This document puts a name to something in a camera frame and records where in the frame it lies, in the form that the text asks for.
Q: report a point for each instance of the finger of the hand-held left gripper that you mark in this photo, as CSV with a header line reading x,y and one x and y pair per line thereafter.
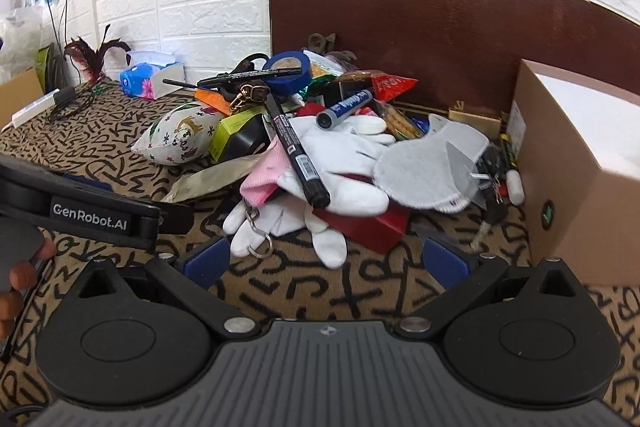
x,y
176,218
87,183

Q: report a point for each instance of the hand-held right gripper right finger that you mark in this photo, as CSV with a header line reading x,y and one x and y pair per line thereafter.
x,y
445,259

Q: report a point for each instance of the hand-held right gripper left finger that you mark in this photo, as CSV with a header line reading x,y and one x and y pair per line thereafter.
x,y
206,264

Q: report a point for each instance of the red box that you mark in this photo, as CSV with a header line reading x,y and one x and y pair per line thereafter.
x,y
380,227

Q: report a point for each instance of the brown cardboard box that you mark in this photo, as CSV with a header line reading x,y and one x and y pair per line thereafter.
x,y
575,187

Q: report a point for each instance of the blue marker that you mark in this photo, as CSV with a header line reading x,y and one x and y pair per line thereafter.
x,y
345,108

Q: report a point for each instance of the person's left hand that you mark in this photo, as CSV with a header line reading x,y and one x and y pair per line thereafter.
x,y
22,277

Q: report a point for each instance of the beige foil packet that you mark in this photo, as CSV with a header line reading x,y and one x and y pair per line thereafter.
x,y
210,179

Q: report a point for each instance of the small printed pillow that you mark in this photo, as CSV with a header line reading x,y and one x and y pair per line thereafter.
x,y
175,134

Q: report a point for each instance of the silver binder clip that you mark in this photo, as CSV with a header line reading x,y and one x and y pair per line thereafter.
x,y
487,187

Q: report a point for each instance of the grey fabric insole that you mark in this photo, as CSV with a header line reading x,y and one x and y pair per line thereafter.
x,y
425,172

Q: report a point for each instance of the printed blanket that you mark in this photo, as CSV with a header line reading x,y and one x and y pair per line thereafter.
x,y
300,274

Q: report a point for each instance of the metal scraper blade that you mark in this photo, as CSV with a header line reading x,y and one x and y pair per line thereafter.
x,y
460,164

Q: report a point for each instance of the pink cloth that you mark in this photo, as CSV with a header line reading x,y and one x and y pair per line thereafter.
x,y
265,179

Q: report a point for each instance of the white glove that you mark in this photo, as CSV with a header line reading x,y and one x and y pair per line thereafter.
x,y
345,167
300,227

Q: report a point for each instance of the green and black box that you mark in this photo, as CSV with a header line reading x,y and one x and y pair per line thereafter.
x,y
242,138

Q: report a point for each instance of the open cardboard carton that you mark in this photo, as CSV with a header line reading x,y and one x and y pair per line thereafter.
x,y
20,94

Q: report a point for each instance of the blue tissue box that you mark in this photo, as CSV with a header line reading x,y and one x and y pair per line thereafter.
x,y
146,83

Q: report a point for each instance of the orange plastic piece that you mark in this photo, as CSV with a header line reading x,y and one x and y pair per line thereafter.
x,y
212,102

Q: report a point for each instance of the dark red feather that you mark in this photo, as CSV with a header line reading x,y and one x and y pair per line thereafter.
x,y
88,57

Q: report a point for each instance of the thin black pen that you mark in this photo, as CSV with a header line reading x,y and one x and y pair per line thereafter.
x,y
180,83

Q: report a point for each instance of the black marker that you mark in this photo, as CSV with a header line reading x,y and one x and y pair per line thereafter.
x,y
296,153

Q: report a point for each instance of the small wooden block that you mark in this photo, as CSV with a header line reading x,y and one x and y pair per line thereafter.
x,y
475,122

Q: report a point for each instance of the cracker packet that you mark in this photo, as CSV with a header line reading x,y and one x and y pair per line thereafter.
x,y
402,123

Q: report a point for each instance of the white plastic bag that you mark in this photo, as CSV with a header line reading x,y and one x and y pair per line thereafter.
x,y
17,39

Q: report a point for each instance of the blue tape roll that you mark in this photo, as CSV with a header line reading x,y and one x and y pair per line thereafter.
x,y
295,85

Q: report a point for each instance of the red snack packet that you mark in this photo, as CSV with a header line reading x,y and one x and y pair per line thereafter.
x,y
395,86

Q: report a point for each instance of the yellow snack packet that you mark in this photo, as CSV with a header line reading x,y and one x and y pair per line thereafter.
x,y
322,66

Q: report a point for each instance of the brown wooden headboard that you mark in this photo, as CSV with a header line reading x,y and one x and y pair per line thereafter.
x,y
425,22

